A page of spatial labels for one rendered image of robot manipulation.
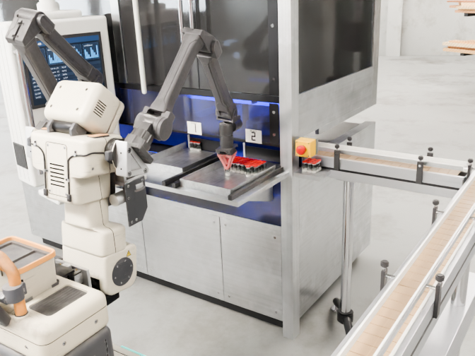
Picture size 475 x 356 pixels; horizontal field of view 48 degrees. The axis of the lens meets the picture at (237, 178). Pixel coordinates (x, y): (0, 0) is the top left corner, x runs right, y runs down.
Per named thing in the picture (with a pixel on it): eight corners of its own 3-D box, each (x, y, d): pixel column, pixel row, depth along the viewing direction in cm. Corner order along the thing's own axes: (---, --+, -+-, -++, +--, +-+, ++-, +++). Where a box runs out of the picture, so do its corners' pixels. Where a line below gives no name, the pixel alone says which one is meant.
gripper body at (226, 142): (238, 147, 235) (237, 131, 232) (230, 155, 226) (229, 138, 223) (224, 146, 237) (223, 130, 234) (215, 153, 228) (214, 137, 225)
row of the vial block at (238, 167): (225, 169, 243) (225, 159, 242) (259, 175, 233) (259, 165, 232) (223, 170, 242) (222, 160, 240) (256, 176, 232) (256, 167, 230)
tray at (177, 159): (186, 147, 278) (185, 141, 277) (227, 155, 264) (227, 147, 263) (140, 167, 252) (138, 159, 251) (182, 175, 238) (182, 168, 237)
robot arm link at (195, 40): (183, 15, 187) (208, 20, 183) (196, 39, 199) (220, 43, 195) (130, 128, 175) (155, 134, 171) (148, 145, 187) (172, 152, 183)
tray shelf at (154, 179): (179, 150, 282) (179, 147, 281) (297, 170, 244) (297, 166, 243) (110, 178, 245) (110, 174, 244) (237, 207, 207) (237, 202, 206)
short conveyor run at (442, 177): (302, 174, 244) (301, 140, 239) (317, 164, 256) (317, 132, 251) (460, 201, 207) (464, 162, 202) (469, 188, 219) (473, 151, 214)
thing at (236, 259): (134, 198, 455) (123, 95, 425) (369, 256, 343) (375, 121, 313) (33, 246, 377) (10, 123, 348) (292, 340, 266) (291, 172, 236)
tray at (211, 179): (227, 163, 251) (227, 156, 250) (276, 172, 237) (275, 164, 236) (179, 186, 225) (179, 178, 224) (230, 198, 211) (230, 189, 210)
